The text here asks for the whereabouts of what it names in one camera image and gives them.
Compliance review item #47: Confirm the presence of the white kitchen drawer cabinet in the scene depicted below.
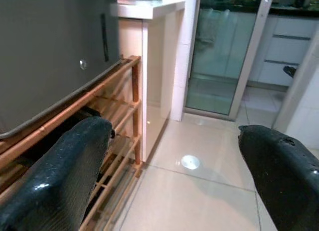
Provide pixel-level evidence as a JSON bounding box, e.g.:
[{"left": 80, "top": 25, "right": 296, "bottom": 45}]
[{"left": 249, "top": 14, "right": 315, "bottom": 87}]

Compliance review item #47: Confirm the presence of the white kitchen counter cabinet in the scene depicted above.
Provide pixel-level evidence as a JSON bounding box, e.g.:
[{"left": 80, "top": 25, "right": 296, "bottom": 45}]
[{"left": 109, "top": 0, "right": 186, "bottom": 164}]

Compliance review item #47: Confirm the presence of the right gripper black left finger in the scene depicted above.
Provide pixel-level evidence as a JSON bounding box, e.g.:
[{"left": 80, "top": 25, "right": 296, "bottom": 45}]
[{"left": 0, "top": 115, "right": 113, "bottom": 231}]

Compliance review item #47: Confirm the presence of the aluminium framed sliding glass door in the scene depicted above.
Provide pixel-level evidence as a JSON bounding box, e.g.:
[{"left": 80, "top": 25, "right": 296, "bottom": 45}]
[{"left": 184, "top": 0, "right": 277, "bottom": 121}]

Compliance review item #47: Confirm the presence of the wooden slatted rack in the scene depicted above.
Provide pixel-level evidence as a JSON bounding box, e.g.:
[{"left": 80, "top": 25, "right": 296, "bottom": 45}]
[{"left": 0, "top": 55, "right": 144, "bottom": 231}]

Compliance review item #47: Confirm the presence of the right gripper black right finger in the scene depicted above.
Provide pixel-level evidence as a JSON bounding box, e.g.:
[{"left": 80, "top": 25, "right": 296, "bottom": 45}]
[{"left": 237, "top": 124, "right": 319, "bottom": 231}]

